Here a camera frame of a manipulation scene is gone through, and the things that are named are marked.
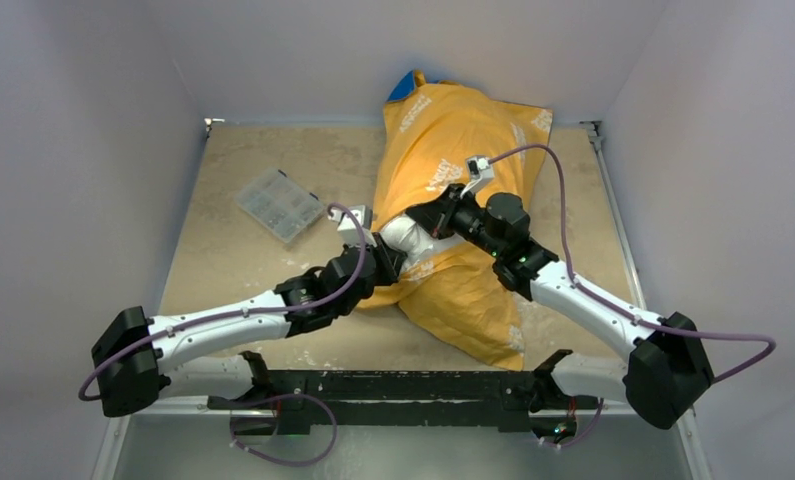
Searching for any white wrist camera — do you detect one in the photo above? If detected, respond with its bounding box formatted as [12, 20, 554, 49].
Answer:
[460, 155, 495, 197]
[329, 205, 377, 247]

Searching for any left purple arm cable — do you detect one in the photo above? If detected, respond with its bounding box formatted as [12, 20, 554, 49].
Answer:
[77, 201, 370, 403]

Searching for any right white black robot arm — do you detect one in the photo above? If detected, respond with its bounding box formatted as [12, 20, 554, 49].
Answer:
[406, 185, 714, 430]

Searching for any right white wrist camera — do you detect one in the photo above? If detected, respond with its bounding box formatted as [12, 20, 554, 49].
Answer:
[460, 155, 495, 197]

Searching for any clear plastic organizer box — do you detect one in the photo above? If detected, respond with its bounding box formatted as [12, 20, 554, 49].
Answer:
[234, 168, 326, 244]

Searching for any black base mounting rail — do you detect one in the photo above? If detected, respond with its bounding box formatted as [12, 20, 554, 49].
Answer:
[207, 370, 597, 435]

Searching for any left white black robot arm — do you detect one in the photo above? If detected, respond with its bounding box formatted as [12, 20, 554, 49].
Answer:
[91, 236, 407, 418]

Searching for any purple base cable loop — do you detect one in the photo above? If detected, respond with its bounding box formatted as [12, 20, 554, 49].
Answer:
[228, 392, 340, 469]

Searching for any white pillow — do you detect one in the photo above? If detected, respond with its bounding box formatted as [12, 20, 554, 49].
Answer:
[379, 214, 463, 281]

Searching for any yellow printed pillowcase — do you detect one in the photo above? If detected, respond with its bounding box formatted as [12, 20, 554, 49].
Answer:
[362, 70, 554, 371]

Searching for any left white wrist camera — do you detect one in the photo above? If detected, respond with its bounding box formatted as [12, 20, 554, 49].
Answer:
[329, 205, 377, 247]

